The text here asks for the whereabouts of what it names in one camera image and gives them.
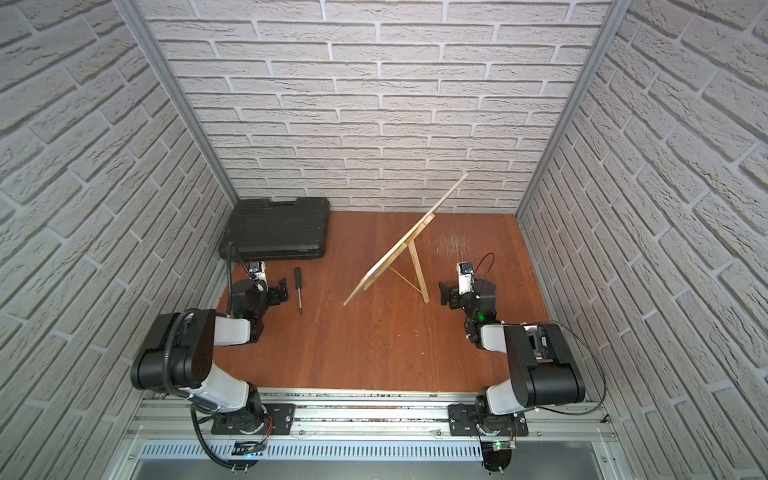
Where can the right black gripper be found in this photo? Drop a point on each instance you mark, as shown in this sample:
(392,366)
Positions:
(455,297)

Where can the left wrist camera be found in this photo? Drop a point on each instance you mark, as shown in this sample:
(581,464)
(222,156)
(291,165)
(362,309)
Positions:
(257,271)

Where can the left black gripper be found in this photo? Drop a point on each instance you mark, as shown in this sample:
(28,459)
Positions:
(271,292)

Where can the black mounting plate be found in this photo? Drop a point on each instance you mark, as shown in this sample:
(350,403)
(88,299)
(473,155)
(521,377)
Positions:
(465,420)
(273,418)

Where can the light plywood board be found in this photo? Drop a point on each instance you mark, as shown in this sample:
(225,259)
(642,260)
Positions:
(381,266)

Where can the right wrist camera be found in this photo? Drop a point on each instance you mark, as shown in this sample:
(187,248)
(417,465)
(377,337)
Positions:
(465,277)

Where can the black plastic tool case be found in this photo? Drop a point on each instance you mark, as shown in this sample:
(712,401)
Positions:
(264,230)

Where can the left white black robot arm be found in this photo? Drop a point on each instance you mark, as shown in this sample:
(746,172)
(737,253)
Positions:
(177,358)

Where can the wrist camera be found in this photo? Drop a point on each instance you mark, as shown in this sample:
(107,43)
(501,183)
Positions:
(257,271)
(465,277)

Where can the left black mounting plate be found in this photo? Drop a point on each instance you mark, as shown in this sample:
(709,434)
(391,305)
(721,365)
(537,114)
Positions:
(273,418)

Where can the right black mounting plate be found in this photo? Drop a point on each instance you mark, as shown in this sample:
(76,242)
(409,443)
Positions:
(465,420)

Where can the black handled screwdriver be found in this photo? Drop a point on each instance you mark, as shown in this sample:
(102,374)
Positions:
(298,280)

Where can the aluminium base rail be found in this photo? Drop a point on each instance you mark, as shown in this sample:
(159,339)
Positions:
(358,425)

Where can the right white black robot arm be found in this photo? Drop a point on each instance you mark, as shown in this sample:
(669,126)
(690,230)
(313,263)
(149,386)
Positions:
(541,367)

